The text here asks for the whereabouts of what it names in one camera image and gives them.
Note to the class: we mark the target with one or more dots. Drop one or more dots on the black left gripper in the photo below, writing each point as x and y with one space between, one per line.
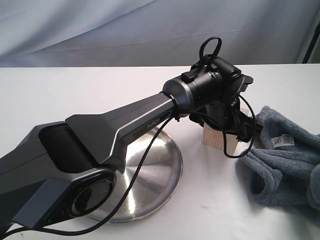
228 118

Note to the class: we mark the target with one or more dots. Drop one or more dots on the light wooden block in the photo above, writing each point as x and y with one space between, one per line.
214 139

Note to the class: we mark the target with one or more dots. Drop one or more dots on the grey-blue fleece towel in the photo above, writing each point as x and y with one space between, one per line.
286 168

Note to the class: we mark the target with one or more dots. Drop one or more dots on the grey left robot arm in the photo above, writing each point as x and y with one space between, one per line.
67 169

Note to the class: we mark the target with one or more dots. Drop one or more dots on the round stainless steel plate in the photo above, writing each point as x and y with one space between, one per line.
157 180

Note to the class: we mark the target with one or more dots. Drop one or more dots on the black light stand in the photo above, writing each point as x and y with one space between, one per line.
312 44

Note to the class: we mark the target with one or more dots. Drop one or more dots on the white backdrop curtain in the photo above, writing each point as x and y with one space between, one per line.
123 33

